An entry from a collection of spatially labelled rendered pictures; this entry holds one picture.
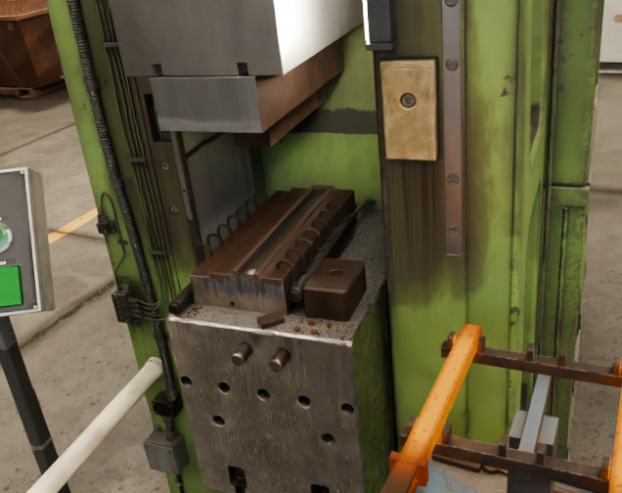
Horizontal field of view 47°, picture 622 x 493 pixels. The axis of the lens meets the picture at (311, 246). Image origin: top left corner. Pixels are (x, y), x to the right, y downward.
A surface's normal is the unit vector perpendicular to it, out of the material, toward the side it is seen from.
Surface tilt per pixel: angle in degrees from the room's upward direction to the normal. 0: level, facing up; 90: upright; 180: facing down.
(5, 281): 60
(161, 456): 90
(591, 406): 0
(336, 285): 0
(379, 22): 90
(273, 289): 90
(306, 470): 90
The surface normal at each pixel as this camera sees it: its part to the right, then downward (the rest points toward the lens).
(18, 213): 0.00, -0.06
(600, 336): -0.10, -0.89
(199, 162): 0.93, 0.08
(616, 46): -0.46, 0.44
